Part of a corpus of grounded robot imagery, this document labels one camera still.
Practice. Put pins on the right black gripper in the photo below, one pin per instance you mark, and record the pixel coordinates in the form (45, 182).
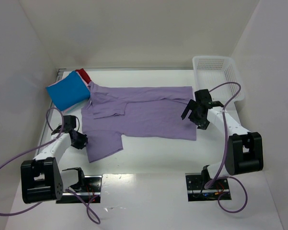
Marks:
(195, 112)

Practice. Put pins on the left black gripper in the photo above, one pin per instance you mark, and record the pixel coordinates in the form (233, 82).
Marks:
(79, 140)

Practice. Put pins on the purple polo shirt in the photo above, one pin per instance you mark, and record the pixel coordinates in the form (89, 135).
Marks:
(134, 112)

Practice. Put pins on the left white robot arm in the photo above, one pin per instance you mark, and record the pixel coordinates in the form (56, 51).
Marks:
(40, 177)

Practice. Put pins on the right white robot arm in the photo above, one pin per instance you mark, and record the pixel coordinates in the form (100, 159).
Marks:
(243, 150)

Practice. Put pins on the pink folded shirt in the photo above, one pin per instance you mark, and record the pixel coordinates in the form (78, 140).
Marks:
(74, 107)

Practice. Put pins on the white plastic basket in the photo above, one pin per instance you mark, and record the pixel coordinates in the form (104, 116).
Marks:
(211, 71)

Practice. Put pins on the blue folded shirt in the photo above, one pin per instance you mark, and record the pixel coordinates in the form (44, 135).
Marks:
(68, 92)

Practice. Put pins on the red folded shirt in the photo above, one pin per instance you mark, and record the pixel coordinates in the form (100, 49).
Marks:
(84, 75)

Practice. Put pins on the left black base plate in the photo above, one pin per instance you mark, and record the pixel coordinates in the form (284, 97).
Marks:
(92, 187)

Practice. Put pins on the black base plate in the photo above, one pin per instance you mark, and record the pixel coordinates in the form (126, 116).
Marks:
(197, 192)
(92, 187)

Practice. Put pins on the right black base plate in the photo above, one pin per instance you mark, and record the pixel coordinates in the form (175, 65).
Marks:
(197, 192)

